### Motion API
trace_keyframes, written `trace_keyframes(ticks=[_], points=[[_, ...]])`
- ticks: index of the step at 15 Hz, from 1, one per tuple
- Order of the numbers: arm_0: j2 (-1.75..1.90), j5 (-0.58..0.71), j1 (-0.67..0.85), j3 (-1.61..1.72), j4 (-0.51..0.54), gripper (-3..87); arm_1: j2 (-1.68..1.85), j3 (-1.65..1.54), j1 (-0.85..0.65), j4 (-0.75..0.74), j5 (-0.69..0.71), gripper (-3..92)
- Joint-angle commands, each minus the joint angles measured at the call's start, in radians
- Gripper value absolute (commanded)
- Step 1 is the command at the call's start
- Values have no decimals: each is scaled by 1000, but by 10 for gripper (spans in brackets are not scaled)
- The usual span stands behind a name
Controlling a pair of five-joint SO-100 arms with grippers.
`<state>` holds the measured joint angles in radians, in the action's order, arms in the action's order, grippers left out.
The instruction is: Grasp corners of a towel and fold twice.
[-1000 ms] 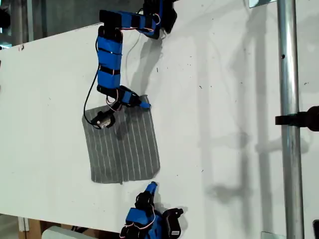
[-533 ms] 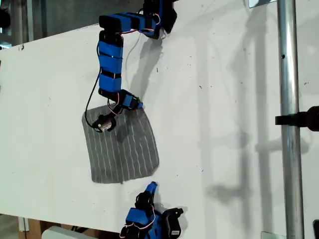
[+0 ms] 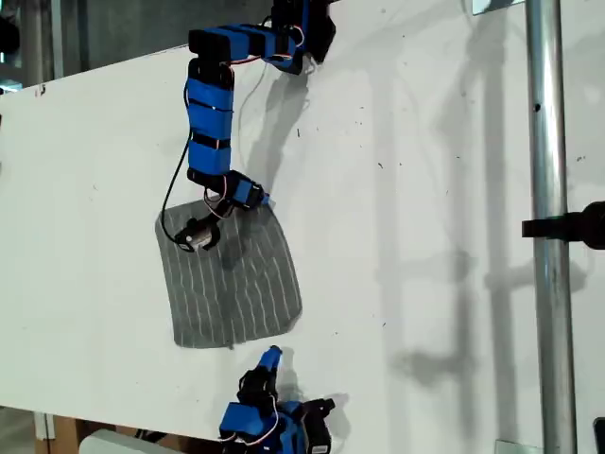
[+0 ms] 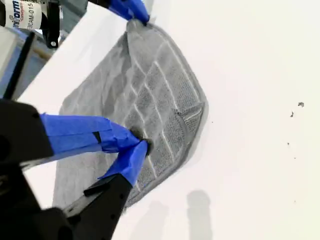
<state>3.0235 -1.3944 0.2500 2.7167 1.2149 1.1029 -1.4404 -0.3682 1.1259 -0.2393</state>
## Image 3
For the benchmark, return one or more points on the grey white-striped towel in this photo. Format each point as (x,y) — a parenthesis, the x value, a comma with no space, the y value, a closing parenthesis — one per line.
(236,293)

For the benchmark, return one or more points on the white box under table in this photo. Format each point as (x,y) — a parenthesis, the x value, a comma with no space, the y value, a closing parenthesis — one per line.
(113,444)

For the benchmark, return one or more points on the wooden furniture panel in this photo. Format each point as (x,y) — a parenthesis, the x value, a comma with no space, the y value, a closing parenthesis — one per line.
(63,432)

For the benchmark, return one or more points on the black round background object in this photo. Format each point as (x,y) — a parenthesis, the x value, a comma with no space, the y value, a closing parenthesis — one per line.
(7,35)

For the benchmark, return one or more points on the black flat object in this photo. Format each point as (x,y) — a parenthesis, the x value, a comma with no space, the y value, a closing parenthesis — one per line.
(600,437)

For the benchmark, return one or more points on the black silver gripper camera box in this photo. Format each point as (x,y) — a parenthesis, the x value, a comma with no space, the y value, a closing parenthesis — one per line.
(198,239)

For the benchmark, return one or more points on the steel post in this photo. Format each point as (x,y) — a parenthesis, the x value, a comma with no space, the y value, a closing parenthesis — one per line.
(548,142)

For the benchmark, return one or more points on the black post clamp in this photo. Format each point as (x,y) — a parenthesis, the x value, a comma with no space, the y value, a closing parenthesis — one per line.
(591,224)

